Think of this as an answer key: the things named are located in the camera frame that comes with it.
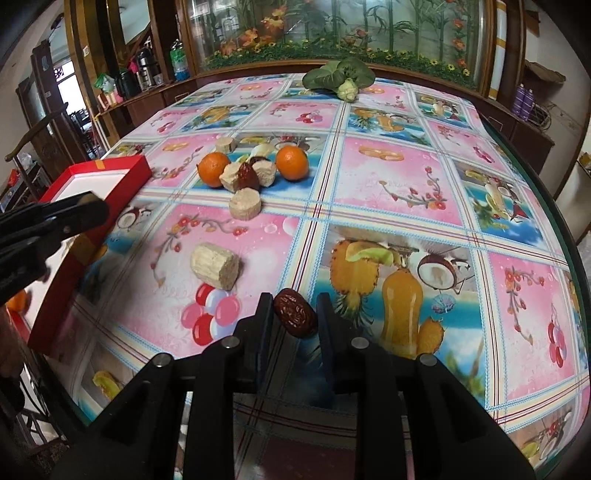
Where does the green plastic bottle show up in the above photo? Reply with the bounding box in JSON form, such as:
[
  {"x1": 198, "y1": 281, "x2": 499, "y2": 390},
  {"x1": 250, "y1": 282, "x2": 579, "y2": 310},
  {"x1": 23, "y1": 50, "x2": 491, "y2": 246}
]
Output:
[{"x1": 169, "y1": 39, "x2": 189, "y2": 83}]

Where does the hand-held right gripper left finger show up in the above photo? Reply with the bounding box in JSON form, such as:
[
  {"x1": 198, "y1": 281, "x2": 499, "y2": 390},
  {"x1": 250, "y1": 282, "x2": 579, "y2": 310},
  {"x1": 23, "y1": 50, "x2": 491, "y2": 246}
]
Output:
[{"x1": 51, "y1": 293, "x2": 275, "y2": 480}]

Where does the black kettle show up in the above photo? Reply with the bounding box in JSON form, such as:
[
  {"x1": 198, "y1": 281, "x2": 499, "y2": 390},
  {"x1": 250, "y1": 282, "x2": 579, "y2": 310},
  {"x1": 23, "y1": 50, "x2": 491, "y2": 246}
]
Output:
[{"x1": 115, "y1": 70, "x2": 139, "y2": 99}]

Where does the wire basket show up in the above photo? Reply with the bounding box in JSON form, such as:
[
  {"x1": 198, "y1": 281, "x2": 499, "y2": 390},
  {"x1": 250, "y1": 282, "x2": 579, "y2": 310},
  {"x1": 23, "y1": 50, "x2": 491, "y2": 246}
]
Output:
[{"x1": 533, "y1": 104, "x2": 554, "y2": 132}]

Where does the wooden cabinet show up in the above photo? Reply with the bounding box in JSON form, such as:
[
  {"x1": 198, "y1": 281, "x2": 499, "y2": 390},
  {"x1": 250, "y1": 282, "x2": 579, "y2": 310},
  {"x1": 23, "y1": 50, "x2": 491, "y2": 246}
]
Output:
[{"x1": 65, "y1": 0, "x2": 555, "y2": 160}]

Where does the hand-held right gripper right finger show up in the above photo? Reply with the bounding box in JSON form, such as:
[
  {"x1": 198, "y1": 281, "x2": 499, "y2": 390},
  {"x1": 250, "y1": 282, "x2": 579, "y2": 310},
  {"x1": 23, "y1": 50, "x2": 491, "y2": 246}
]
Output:
[{"x1": 316, "y1": 293, "x2": 536, "y2": 480}]

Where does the green and pink package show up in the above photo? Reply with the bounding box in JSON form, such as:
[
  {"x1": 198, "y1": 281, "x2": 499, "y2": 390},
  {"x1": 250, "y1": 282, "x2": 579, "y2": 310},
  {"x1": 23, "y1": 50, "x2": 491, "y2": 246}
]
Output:
[{"x1": 95, "y1": 74, "x2": 122, "y2": 106}]

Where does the aquarium with plants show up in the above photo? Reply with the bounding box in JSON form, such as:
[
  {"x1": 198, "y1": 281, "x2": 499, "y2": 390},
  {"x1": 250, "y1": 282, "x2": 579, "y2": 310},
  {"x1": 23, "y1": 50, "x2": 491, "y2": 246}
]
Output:
[{"x1": 185, "y1": 0, "x2": 490, "y2": 88}]

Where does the green bok choy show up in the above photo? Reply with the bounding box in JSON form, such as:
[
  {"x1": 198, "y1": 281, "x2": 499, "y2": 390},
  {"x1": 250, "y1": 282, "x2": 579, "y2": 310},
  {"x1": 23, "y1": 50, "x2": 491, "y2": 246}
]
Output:
[{"x1": 302, "y1": 58, "x2": 376, "y2": 102}]

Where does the black thermos flask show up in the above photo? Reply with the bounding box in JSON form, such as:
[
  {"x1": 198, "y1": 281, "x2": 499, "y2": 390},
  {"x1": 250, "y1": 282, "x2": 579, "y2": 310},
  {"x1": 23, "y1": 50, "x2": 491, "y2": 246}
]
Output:
[{"x1": 135, "y1": 48, "x2": 155, "y2": 90}]

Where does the printed fruit tablecloth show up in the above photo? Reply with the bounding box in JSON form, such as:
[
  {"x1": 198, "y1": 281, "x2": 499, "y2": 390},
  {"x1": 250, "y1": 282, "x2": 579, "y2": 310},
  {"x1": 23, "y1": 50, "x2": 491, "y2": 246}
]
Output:
[{"x1": 69, "y1": 74, "x2": 591, "y2": 480}]

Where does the red gift box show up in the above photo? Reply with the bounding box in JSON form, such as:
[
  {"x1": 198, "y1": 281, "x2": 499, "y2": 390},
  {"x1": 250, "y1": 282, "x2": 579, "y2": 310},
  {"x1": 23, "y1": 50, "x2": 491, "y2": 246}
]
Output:
[{"x1": 27, "y1": 154, "x2": 153, "y2": 357}]

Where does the wooden chair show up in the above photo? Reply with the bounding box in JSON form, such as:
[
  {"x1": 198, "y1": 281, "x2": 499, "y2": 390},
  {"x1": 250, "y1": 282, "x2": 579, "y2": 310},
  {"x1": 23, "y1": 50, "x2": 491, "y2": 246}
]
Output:
[{"x1": 4, "y1": 108, "x2": 88, "y2": 204}]

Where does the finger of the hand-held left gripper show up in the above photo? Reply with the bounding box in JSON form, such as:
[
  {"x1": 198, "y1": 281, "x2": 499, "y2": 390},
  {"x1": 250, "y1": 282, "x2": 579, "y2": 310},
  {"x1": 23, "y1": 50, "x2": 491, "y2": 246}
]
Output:
[
  {"x1": 0, "y1": 241, "x2": 62, "y2": 306},
  {"x1": 0, "y1": 193, "x2": 112, "y2": 253}
]

